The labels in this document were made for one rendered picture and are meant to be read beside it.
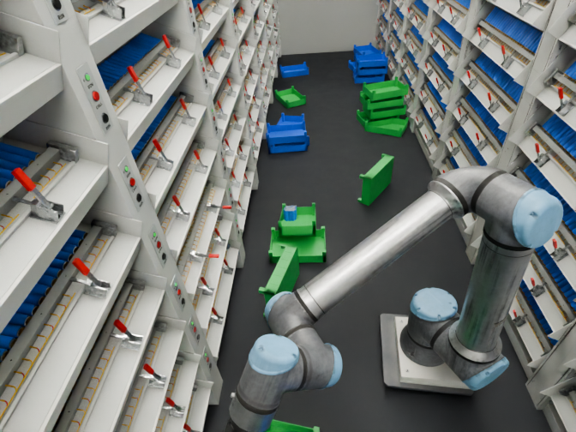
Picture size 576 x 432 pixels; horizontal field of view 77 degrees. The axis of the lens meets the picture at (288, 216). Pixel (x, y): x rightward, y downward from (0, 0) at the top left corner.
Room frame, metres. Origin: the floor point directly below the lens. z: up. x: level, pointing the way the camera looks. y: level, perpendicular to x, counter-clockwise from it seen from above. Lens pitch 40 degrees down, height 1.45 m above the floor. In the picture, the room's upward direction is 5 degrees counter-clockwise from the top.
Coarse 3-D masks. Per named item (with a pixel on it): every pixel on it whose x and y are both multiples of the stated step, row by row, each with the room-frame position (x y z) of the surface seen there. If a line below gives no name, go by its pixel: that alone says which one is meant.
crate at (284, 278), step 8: (288, 248) 1.23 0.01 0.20; (296, 248) 1.23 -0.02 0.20; (280, 256) 1.18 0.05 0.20; (288, 256) 1.18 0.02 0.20; (296, 256) 1.21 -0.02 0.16; (280, 264) 1.13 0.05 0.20; (288, 264) 1.13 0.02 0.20; (296, 264) 1.21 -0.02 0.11; (280, 272) 1.09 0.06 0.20; (288, 272) 1.11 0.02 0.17; (296, 272) 1.20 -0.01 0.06; (272, 280) 1.04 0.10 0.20; (280, 280) 1.04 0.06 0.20; (288, 280) 1.10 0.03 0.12; (296, 280) 1.19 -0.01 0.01; (264, 288) 1.00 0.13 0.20; (272, 288) 1.00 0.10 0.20; (280, 288) 1.02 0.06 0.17; (288, 288) 1.09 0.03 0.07; (272, 296) 0.97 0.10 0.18
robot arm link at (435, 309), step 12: (432, 288) 0.80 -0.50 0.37; (420, 300) 0.75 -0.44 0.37; (432, 300) 0.75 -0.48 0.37; (444, 300) 0.74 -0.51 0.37; (420, 312) 0.71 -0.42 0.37; (432, 312) 0.69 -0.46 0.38; (444, 312) 0.69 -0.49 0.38; (456, 312) 0.69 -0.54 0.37; (408, 324) 0.75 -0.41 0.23; (420, 324) 0.69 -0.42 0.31; (432, 324) 0.67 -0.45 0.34; (444, 324) 0.66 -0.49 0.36; (420, 336) 0.68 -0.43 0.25; (432, 336) 0.64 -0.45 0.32; (432, 348) 0.63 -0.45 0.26
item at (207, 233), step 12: (216, 180) 1.31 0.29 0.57; (204, 192) 1.26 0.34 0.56; (216, 192) 1.27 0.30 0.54; (216, 204) 1.20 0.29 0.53; (204, 216) 1.11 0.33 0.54; (216, 216) 1.13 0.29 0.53; (192, 228) 1.03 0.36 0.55; (204, 228) 1.05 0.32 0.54; (204, 240) 0.99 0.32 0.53; (204, 252) 0.93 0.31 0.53; (192, 264) 0.86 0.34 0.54; (192, 276) 0.81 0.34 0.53; (192, 288) 0.77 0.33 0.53; (192, 300) 0.71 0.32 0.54
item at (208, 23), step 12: (192, 0) 1.85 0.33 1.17; (204, 0) 1.91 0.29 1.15; (216, 0) 1.99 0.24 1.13; (228, 0) 2.01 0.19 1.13; (204, 12) 1.80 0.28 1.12; (216, 12) 1.84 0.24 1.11; (204, 24) 1.58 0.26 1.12; (216, 24) 1.69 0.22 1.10; (204, 36) 1.50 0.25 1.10; (204, 48) 1.50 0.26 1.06
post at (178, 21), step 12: (180, 0) 1.31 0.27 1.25; (168, 12) 1.32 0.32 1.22; (180, 12) 1.32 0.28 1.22; (168, 24) 1.32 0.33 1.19; (180, 24) 1.32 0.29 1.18; (192, 72) 1.32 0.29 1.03; (192, 84) 1.32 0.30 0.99; (204, 120) 1.32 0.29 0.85; (216, 120) 1.40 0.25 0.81; (204, 132) 1.32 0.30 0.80; (216, 156) 1.31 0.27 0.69; (216, 168) 1.32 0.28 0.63; (228, 180) 1.39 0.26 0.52; (228, 204) 1.31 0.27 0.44; (240, 240) 1.37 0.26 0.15; (240, 252) 1.32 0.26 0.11; (240, 264) 1.31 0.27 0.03
